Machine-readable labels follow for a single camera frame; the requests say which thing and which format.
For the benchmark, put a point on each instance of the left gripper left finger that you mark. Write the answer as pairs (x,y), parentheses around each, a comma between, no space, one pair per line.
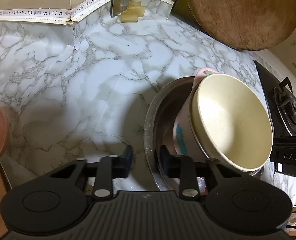
(110,168)

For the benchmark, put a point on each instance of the cream plastic bowl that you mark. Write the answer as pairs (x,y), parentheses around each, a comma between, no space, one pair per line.
(230,122)

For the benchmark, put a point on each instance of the yellow soap blocks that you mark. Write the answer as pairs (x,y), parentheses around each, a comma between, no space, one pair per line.
(133,11)

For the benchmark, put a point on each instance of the stainless steel bowl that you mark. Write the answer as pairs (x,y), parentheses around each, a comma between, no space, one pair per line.
(158,130)

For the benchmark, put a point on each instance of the round wooden cutting board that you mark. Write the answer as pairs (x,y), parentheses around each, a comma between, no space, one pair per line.
(246,24)

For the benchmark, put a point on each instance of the pink steel-lined handled pot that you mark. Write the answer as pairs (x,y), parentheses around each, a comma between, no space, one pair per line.
(184,142)

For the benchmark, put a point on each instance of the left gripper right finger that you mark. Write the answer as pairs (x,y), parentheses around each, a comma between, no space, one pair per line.
(181,167)

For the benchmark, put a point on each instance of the black gas stove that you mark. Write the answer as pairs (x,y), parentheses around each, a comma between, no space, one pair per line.
(280,100)

